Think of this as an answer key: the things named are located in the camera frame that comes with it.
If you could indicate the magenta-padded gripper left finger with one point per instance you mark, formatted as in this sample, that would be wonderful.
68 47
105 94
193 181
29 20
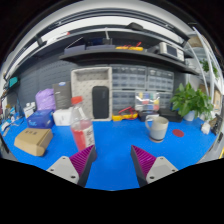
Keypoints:
63 168

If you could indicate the black oblong speaker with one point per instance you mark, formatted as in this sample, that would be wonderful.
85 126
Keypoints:
100 101

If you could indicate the clear organizer with coloured parts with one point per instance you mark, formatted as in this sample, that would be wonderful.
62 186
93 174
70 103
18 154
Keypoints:
147 101

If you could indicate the grey ceramic mug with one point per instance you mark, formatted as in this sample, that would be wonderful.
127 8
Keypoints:
158 128

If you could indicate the black box with white label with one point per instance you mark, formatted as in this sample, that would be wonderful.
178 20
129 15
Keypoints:
146 116

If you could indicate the brown cardboard box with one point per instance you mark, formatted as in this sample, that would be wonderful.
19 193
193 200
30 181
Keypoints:
33 140

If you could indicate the yellow multimeter with red leads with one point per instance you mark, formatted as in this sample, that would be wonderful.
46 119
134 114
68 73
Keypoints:
121 116

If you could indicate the green potted plant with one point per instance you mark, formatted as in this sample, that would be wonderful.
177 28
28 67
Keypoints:
188 100

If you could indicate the white metal shelf rack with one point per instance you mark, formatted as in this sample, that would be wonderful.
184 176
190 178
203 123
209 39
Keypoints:
208 66

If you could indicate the white carton box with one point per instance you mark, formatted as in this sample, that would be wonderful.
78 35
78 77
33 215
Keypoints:
61 117

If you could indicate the flat round red coaster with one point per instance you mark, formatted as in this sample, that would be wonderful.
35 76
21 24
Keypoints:
178 133

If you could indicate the dark grey upright box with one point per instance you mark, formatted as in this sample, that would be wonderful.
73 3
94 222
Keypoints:
62 95

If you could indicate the dark grey shelf unit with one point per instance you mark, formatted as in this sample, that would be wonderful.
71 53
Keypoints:
126 55

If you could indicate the beige perforated tray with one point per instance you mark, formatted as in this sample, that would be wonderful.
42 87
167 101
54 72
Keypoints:
83 83

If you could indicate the blue carton box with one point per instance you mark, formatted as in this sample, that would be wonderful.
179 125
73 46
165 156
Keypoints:
40 119

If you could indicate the clear red-capped drink bottle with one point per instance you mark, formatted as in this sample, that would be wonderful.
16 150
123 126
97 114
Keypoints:
81 133

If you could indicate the black flat case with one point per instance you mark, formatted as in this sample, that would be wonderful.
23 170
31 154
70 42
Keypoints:
171 116

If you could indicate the purple plastic bag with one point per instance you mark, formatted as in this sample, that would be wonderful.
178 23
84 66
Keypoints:
45 99

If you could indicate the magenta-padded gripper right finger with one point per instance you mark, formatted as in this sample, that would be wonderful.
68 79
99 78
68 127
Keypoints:
161 168

